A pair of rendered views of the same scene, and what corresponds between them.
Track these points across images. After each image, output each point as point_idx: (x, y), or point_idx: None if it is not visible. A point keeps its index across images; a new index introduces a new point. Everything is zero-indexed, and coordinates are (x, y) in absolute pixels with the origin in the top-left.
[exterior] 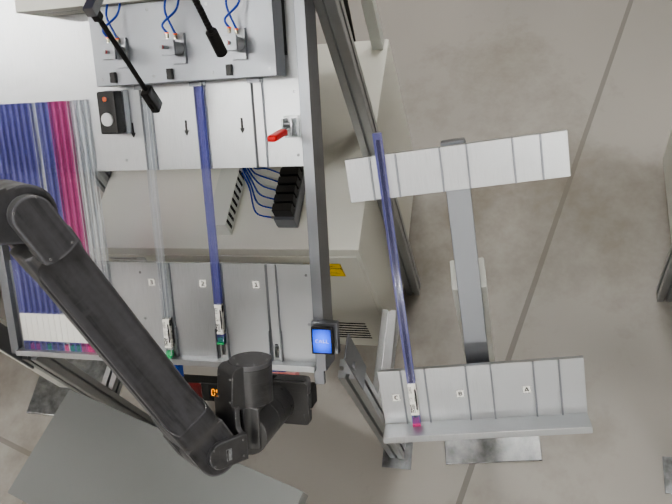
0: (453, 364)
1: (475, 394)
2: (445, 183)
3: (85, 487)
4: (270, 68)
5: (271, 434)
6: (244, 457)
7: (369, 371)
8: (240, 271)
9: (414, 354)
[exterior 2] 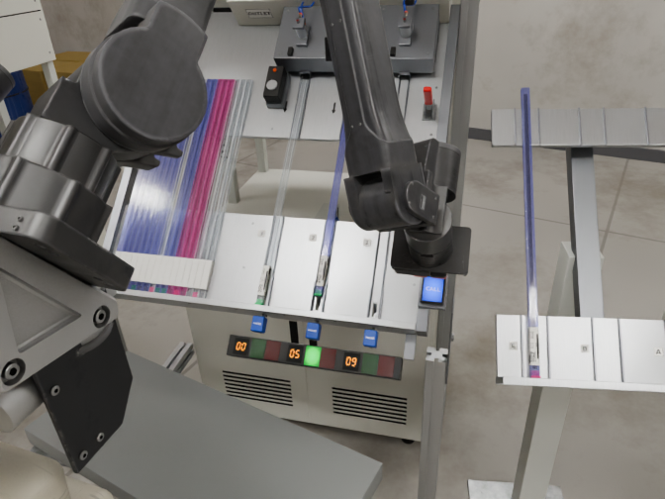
0: (480, 472)
1: (601, 351)
2: (582, 138)
3: (119, 433)
4: (428, 52)
5: (451, 229)
6: (432, 220)
7: (393, 467)
8: (353, 229)
9: (439, 457)
